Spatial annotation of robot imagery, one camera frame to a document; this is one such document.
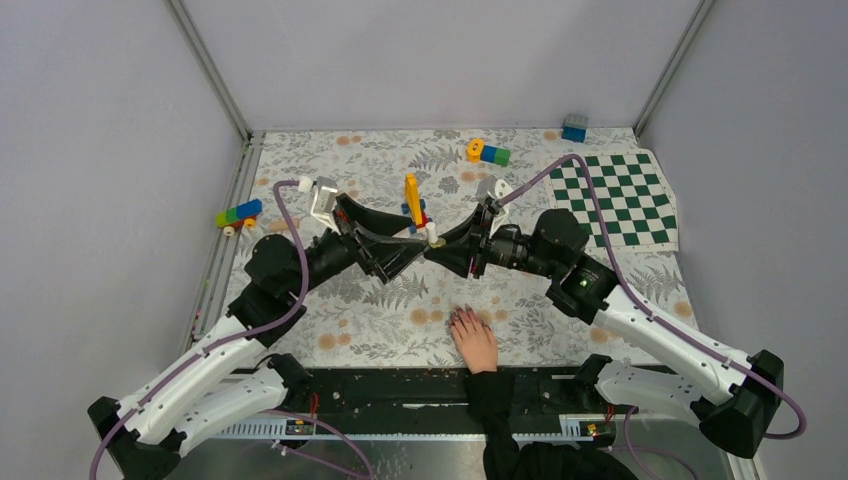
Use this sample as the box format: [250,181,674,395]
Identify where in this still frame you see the yellow nail polish bottle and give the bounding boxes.
[425,221,446,249]

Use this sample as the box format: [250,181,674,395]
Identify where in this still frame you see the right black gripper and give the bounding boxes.
[424,202,561,279]

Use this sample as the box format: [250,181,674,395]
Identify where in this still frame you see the grey blue lego bricks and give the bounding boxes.
[561,114,589,143]

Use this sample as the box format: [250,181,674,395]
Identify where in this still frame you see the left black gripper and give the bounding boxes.
[289,194,431,298]

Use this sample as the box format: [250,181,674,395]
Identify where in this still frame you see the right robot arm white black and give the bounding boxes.
[424,205,784,459]

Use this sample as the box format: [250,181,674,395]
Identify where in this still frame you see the green white checkerboard mat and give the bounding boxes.
[544,149,679,255]

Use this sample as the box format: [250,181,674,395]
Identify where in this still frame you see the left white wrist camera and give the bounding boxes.
[297,176,339,233]

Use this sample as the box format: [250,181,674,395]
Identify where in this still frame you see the small beige wooden block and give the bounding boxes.
[268,218,300,232]

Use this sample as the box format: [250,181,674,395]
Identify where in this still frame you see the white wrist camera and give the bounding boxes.
[476,176,514,235]
[297,176,339,233]

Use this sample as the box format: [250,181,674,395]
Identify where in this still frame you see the green blue block stack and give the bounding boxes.
[214,199,263,237]

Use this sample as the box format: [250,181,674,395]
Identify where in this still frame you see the person's hand dark nails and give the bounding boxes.
[450,306,498,374]

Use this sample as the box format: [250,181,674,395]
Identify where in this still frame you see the floral patterned table cloth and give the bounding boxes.
[226,128,695,367]

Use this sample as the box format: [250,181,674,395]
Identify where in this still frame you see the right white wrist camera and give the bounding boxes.
[476,176,514,235]

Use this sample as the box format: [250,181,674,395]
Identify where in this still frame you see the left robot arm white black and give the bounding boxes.
[88,194,429,479]

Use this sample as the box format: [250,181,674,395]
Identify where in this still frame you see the black sleeved forearm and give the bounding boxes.
[464,371,635,479]

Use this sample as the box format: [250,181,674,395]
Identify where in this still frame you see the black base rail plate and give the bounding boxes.
[246,364,637,439]

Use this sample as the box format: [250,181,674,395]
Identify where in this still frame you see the orange blue green block row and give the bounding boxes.
[466,138,511,166]

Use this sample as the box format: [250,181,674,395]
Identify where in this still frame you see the yellow red toy block car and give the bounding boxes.
[401,173,430,234]

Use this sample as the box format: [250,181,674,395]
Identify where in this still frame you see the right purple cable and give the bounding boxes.
[496,153,808,441]

